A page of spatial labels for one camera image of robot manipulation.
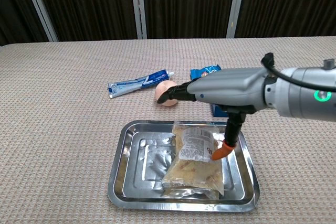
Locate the black cable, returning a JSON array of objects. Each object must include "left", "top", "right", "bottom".
[{"left": 261, "top": 52, "right": 336, "bottom": 91}]

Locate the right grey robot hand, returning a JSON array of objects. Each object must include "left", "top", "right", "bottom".
[{"left": 156, "top": 67, "right": 271, "bottom": 161}]

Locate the peach coloured ball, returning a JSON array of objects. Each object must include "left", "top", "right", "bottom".
[{"left": 154, "top": 80, "right": 179, "bottom": 108}]

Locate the stainless steel rectangular tray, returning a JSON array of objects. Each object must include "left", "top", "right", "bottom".
[{"left": 107, "top": 120, "right": 261, "bottom": 214}]

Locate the blue white toothpaste tube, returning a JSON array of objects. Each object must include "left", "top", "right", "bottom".
[{"left": 107, "top": 69, "right": 175, "bottom": 99}]

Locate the grey metal frame post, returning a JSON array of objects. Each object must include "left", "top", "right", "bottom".
[
  {"left": 20, "top": 0, "right": 59, "bottom": 42},
  {"left": 226, "top": 0, "right": 248, "bottom": 39},
  {"left": 129, "top": 0, "right": 148, "bottom": 40}
]

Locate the blue toy building brick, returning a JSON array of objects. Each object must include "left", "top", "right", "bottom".
[{"left": 211, "top": 103, "right": 229, "bottom": 118}]

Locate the blue snack packet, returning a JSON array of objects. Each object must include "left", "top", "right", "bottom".
[{"left": 190, "top": 63, "right": 223, "bottom": 81}]

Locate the patterned beige tablecloth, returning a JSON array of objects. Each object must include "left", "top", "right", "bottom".
[{"left": 0, "top": 35, "right": 336, "bottom": 224}]

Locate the clear snack bag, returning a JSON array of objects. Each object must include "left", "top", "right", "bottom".
[{"left": 160, "top": 121, "right": 225, "bottom": 200}]

